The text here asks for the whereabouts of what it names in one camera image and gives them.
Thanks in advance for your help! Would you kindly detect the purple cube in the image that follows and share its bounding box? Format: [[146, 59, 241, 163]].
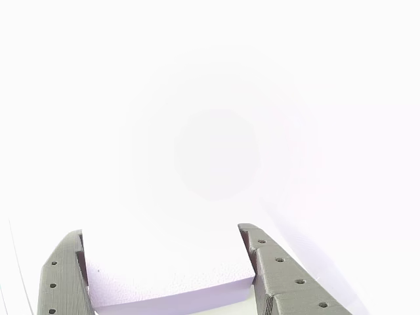
[[83, 259, 257, 315]]

